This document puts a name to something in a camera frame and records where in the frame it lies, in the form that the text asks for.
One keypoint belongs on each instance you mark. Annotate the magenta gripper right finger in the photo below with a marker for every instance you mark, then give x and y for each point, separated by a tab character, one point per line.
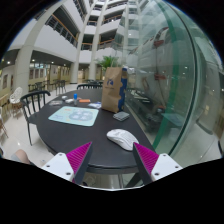
153	166

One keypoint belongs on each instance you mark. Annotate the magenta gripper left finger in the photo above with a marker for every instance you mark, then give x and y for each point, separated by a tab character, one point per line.
71	166

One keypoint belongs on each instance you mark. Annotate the white computer mouse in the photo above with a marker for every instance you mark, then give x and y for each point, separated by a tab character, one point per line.
123	138

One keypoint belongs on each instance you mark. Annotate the light green mouse pad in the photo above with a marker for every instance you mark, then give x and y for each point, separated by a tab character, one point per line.
75	116

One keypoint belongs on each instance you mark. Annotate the black round table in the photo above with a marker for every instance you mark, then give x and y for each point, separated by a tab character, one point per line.
107	157

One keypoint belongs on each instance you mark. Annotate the small grey checkered pouch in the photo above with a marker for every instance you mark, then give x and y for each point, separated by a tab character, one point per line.
121	116

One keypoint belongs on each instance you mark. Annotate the blue white packet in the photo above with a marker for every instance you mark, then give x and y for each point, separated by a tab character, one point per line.
96	105

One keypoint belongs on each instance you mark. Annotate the orange flat card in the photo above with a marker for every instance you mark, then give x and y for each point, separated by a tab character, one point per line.
84	101

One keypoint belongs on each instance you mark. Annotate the grey flat packet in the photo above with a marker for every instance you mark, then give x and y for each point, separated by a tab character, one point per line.
55	103

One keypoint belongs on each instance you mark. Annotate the white small box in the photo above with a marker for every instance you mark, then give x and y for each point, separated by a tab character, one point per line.
69	101

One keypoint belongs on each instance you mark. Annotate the black chair left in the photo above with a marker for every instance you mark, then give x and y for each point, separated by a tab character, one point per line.
32	104

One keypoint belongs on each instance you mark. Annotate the black chair behind table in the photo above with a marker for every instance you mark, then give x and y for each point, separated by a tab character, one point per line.
89	86

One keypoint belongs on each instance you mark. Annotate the white ornate chair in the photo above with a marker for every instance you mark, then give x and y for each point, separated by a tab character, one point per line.
15	100

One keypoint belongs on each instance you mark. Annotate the brown paper bag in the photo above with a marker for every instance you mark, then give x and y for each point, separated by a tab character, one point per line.
114	89

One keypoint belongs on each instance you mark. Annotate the green potted palm plant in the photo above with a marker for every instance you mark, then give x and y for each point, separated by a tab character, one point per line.
107	61

